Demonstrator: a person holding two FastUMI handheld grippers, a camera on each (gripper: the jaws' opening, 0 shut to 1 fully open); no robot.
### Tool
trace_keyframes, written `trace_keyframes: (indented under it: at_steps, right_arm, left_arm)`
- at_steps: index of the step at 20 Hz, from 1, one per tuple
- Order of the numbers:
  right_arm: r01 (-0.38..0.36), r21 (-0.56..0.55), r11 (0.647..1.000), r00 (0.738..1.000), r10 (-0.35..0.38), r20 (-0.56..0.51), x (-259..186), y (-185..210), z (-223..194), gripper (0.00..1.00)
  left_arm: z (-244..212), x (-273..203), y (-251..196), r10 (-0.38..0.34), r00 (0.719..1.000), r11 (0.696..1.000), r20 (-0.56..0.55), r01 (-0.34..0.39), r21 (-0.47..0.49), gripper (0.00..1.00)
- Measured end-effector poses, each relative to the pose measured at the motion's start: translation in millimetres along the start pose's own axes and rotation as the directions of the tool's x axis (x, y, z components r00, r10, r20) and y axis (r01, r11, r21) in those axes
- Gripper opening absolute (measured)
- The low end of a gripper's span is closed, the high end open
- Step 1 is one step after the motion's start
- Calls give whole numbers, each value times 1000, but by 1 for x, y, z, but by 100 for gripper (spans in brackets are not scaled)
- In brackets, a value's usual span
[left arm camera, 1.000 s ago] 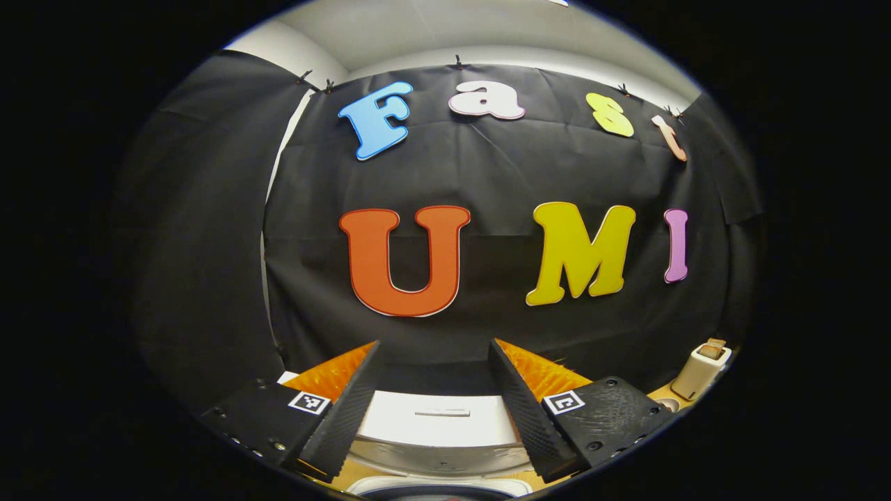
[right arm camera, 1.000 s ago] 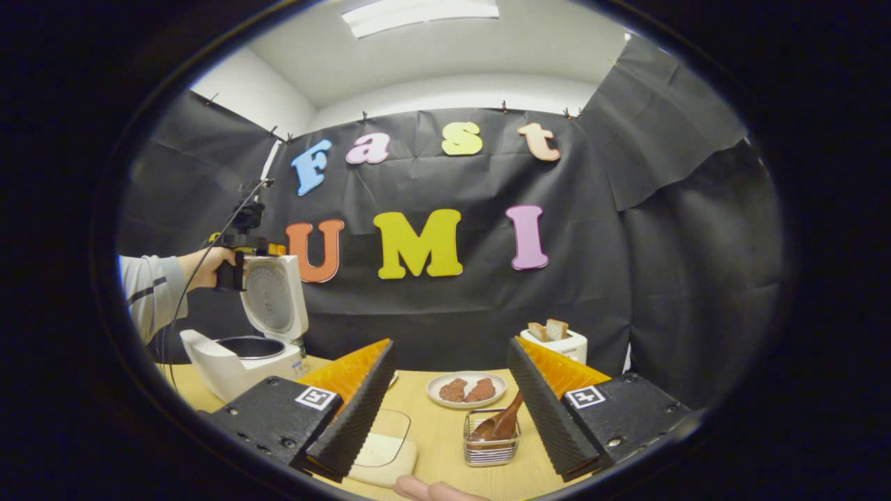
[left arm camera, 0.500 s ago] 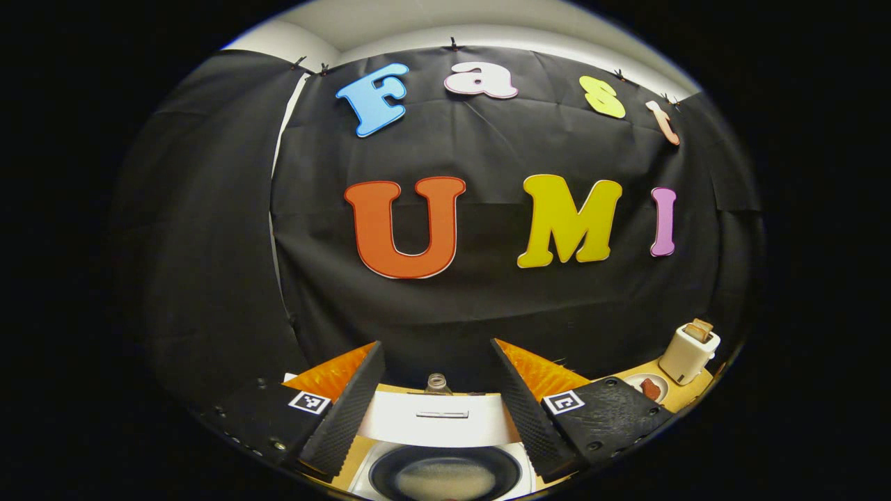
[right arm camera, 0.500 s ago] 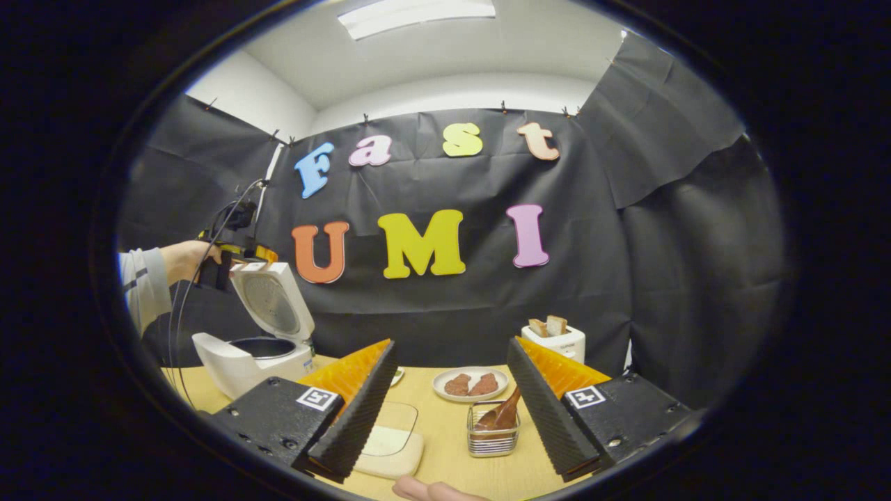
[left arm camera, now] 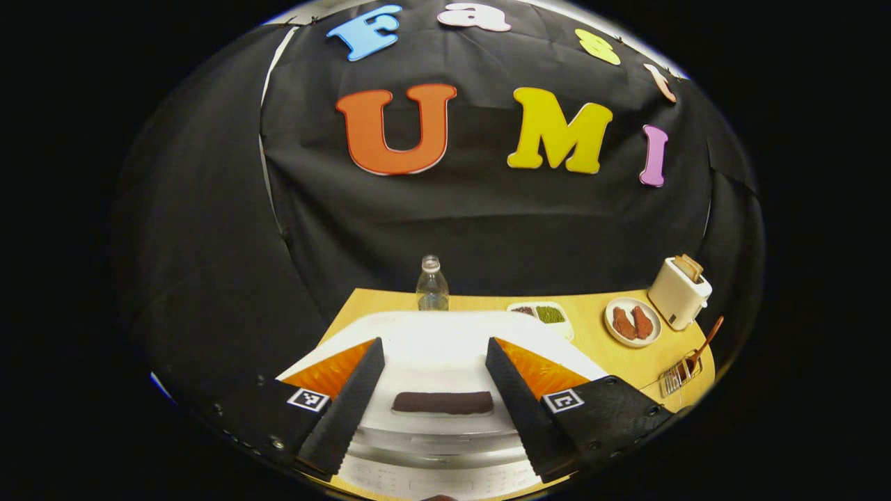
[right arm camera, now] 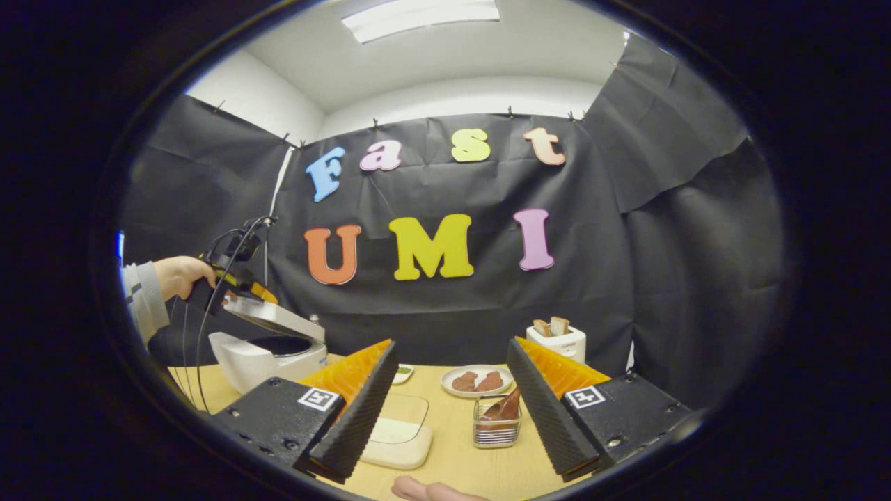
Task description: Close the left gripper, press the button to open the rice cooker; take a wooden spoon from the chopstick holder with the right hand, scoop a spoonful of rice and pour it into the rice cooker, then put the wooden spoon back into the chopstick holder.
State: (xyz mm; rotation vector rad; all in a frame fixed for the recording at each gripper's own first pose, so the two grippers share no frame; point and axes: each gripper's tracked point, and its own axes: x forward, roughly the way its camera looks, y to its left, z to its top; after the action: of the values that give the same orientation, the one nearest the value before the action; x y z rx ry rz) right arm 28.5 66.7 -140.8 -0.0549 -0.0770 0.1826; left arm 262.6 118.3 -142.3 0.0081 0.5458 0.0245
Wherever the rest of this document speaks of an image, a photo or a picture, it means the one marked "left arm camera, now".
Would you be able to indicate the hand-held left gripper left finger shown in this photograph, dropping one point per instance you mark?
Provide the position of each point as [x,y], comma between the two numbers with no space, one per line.
[348,410]

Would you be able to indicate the clear plastic bottle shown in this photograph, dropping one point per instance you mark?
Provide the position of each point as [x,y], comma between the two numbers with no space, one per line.
[432,289]

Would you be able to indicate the white toaster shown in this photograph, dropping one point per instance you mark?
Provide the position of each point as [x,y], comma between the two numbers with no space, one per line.
[675,296]

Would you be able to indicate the brown wooden spoon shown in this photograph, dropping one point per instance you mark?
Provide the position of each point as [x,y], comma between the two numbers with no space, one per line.
[706,341]

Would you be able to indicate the toast slice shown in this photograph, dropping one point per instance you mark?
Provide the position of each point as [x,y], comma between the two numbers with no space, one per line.
[695,263]
[684,271]

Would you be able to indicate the brown meat piece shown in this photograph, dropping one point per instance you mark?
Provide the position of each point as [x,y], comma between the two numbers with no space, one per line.
[624,323]
[643,322]

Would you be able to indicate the white divided grain dish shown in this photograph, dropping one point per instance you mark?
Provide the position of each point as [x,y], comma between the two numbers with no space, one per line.
[550,314]

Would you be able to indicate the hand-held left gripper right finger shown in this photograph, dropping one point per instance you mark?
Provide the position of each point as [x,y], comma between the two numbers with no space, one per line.
[522,410]

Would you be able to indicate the white round plate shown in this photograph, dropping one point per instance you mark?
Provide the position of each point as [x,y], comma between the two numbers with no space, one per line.
[633,342]

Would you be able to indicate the white rice cooker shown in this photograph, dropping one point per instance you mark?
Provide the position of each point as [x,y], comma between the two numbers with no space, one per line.
[431,362]

